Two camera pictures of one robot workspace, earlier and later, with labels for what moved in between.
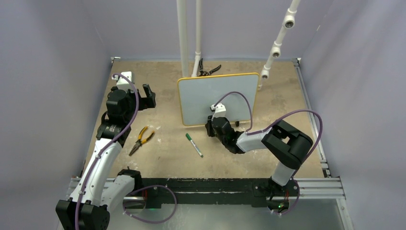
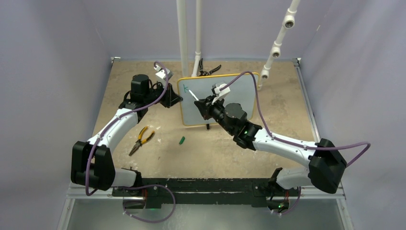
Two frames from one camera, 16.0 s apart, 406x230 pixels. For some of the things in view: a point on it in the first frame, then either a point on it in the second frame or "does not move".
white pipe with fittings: (288, 22) does not move
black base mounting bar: (195, 190) does not move
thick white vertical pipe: (182, 19) does not move
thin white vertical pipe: (197, 52) does not move
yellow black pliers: (139, 142) does not move
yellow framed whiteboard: (197, 94) does not move
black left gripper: (146, 102) to (170, 97)
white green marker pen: (187, 135) to (194, 95)
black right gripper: (208, 127) to (206, 107)
